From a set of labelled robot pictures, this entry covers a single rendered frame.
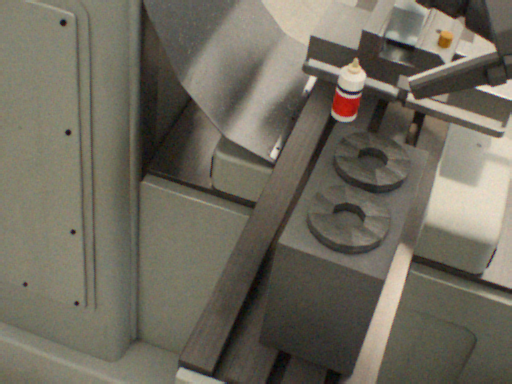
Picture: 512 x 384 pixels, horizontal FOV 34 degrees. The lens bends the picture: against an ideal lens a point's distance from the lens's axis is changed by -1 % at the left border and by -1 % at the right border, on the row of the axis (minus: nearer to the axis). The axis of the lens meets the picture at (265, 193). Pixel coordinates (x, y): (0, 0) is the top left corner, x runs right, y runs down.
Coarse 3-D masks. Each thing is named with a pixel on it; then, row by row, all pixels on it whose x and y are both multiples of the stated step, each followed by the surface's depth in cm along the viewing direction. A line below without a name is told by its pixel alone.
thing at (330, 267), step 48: (336, 144) 100; (384, 144) 99; (336, 192) 92; (384, 192) 95; (288, 240) 88; (336, 240) 87; (384, 240) 90; (288, 288) 92; (336, 288) 90; (288, 336) 98; (336, 336) 95
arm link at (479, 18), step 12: (420, 0) 116; (432, 0) 117; (444, 0) 116; (456, 0) 114; (468, 0) 115; (444, 12) 117; (456, 12) 116; (468, 12) 114; (480, 12) 112; (468, 24) 115; (480, 24) 113; (480, 36) 116
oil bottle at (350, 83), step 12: (348, 72) 127; (360, 72) 127; (348, 84) 127; (360, 84) 127; (336, 96) 130; (348, 96) 128; (360, 96) 130; (336, 108) 131; (348, 108) 130; (348, 120) 132
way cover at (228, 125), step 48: (144, 0) 122; (192, 0) 134; (240, 0) 148; (192, 48) 133; (240, 48) 144; (288, 48) 154; (192, 96) 131; (240, 96) 140; (288, 96) 146; (240, 144) 134
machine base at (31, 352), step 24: (0, 336) 181; (24, 336) 181; (0, 360) 183; (24, 360) 181; (48, 360) 179; (72, 360) 179; (96, 360) 179; (120, 360) 180; (144, 360) 181; (168, 360) 182
